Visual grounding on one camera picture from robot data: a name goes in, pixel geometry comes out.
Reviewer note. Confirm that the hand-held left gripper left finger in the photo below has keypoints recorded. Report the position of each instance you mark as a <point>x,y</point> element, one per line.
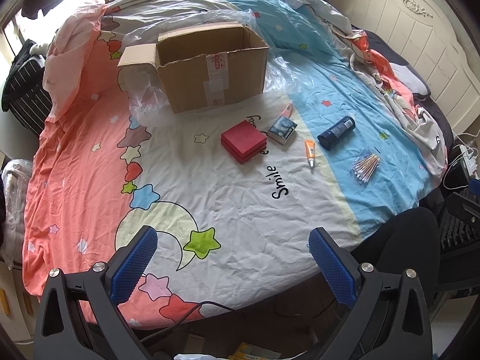
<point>135,262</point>

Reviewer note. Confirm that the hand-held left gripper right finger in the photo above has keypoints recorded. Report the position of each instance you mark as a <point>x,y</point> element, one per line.
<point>332,266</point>

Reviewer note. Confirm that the cotton swab pack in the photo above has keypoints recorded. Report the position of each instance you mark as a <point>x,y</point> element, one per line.
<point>365,167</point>

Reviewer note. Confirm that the orange tube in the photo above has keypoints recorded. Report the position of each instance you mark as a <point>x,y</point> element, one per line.
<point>309,148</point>

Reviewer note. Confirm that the blue painted tissue pack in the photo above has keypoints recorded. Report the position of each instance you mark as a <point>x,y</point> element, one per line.
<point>283,129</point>

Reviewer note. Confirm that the red gift box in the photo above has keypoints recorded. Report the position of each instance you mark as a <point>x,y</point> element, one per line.
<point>242,140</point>

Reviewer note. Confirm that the brown cardboard box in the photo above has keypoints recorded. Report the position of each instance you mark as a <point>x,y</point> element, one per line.
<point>210,82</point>

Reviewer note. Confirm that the person's leg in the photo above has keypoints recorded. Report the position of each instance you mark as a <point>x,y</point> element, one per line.
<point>405,240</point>

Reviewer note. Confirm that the star printed bedsheet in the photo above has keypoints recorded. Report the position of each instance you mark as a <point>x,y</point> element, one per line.
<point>225,213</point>

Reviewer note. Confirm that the yellow packet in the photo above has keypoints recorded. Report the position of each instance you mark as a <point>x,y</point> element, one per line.
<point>247,352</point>

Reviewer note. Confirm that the white cabinet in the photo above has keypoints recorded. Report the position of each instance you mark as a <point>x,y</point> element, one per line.
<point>15,307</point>

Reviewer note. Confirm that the dark blue bottle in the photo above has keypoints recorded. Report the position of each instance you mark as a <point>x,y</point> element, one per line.
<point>335,133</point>

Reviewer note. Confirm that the black chair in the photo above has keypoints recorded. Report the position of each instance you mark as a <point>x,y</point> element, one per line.
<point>461,232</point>

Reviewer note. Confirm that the plastic wrapped bundle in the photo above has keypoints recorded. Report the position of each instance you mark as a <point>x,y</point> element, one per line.
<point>15,202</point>

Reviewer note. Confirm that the clear plastic bag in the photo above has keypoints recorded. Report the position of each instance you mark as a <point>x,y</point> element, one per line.
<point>150,108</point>

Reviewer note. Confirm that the pink tube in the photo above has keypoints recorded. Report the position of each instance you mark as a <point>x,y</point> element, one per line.
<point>287,110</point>

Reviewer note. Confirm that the crumpled printed quilt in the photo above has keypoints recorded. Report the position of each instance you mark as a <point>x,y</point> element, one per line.
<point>405,108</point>

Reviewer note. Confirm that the white power strip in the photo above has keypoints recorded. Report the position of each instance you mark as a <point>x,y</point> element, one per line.
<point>470,161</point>

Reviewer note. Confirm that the black suitcase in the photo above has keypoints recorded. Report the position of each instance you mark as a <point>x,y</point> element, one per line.
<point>26,90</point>

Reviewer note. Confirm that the dark cloth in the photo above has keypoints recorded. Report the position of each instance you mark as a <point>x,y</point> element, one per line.
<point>397,60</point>

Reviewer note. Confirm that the white wooden headboard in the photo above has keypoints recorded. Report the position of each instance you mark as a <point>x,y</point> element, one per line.
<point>412,26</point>

